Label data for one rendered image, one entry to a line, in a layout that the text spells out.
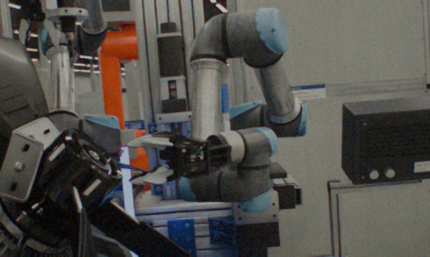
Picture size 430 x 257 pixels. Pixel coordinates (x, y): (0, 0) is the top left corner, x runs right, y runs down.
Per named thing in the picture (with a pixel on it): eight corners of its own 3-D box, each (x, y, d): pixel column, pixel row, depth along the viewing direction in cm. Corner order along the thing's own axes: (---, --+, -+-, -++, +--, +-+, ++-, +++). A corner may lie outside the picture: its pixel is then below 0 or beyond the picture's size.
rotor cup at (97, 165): (-13, 203, 60) (53, 136, 59) (10, 165, 73) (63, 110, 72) (71, 262, 65) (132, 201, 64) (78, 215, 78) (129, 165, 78)
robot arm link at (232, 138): (223, 128, 103) (223, 163, 104) (206, 130, 100) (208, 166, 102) (244, 133, 97) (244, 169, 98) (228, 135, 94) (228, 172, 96)
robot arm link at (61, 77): (83, 143, 144) (80, 16, 169) (35, 148, 142) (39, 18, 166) (88, 158, 155) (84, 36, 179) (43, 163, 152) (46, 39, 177)
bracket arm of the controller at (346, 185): (330, 194, 113) (329, 183, 113) (327, 192, 116) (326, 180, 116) (422, 186, 113) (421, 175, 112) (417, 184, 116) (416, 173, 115)
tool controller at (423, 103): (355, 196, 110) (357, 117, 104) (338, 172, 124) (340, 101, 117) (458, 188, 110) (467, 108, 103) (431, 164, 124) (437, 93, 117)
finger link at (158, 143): (141, 133, 83) (182, 141, 88) (127, 130, 87) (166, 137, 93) (138, 150, 82) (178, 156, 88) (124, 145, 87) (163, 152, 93)
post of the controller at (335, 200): (334, 257, 114) (330, 182, 113) (331, 253, 117) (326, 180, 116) (346, 256, 114) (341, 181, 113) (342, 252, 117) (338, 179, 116)
